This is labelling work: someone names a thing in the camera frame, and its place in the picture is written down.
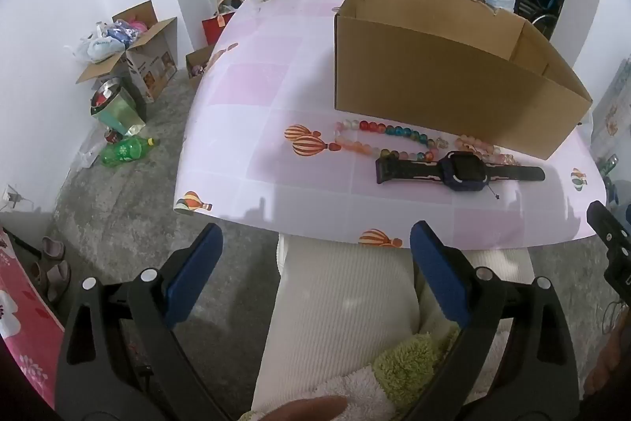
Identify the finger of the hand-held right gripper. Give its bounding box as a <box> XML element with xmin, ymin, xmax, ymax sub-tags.
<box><xmin>586</xmin><ymin>201</ymin><xmax>631</xmax><ymax>254</ymax></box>

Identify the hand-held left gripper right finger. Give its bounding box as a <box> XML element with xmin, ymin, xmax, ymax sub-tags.
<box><xmin>401</xmin><ymin>220</ymin><xmax>580</xmax><ymax>421</ymax></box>

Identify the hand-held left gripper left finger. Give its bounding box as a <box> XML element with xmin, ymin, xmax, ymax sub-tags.
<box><xmin>54</xmin><ymin>223</ymin><xmax>224</xmax><ymax>421</ymax></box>

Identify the dark blue smart watch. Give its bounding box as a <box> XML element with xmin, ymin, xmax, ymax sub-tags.
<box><xmin>375</xmin><ymin>150</ymin><xmax>546</xmax><ymax>194</ymax></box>

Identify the colourful bead necklace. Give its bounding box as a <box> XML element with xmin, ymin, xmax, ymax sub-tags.
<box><xmin>334</xmin><ymin>119</ymin><xmax>447</xmax><ymax>163</ymax></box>

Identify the brown cardboard box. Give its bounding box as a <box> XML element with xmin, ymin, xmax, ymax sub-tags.
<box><xmin>334</xmin><ymin>0</ymin><xmax>594</xmax><ymax>160</ymax></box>

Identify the person's right hand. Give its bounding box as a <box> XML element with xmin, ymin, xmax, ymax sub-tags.
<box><xmin>584</xmin><ymin>327</ymin><xmax>631</xmax><ymax>399</ymax></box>

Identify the person's left hand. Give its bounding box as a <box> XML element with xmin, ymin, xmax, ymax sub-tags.
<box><xmin>241</xmin><ymin>395</ymin><xmax>349</xmax><ymax>421</ymax></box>

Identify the green fluffy garment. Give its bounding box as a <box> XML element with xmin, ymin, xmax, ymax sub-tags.
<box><xmin>372</xmin><ymin>322</ymin><xmax>461</xmax><ymax>408</ymax></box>

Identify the blue patterned curtain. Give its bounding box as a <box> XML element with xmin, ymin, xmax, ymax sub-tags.
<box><xmin>590</xmin><ymin>56</ymin><xmax>631</xmax><ymax>166</ymax></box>

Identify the green plastic bottle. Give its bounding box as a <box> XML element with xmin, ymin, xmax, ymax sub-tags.
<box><xmin>101</xmin><ymin>136</ymin><xmax>161</xmax><ymax>166</ymax></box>

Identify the pair of slippers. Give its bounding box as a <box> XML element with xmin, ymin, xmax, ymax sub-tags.
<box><xmin>30</xmin><ymin>261</ymin><xmax>71</xmax><ymax>304</ymax></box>

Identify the pink slipper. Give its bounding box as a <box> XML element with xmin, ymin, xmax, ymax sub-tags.
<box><xmin>39</xmin><ymin>238</ymin><xmax>66</xmax><ymax>262</ymax></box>

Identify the pink balloon-print tablecloth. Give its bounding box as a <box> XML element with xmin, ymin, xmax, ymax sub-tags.
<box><xmin>172</xmin><ymin>0</ymin><xmax>607</xmax><ymax>250</ymax></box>

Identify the pink floral cloth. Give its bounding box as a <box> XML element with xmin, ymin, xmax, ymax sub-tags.
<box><xmin>0</xmin><ymin>228</ymin><xmax>65</xmax><ymax>407</ymax></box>

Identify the small brown box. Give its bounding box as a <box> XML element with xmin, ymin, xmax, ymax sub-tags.
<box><xmin>186</xmin><ymin>45</ymin><xmax>216</xmax><ymax>79</ymax></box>

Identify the open printed cardboard box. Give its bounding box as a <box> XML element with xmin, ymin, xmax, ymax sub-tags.
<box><xmin>75</xmin><ymin>0</ymin><xmax>179</xmax><ymax>102</ymax></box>

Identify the wheelchair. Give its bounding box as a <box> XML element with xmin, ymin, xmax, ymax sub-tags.
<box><xmin>513</xmin><ymin>0</ymin><xmax>564</xmax><ymax>41</ymax></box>

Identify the white printed plastic bag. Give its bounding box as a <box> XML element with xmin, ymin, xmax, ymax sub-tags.
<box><xmin>64</xmin><ymin>21</ymin><xmax>130</xmax><ymax>63</ymax></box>

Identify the red gift bag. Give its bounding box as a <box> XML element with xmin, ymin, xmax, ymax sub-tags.
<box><xmin>202</xmin><ymin>0</ymin><xmax>246</xmax><ymax>47</ymax></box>

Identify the wall socket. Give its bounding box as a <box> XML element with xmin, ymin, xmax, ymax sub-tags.
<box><xmin>2</xmin><ymin>184</ymin><xmax>33</xmax><ymax>211</ymax></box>

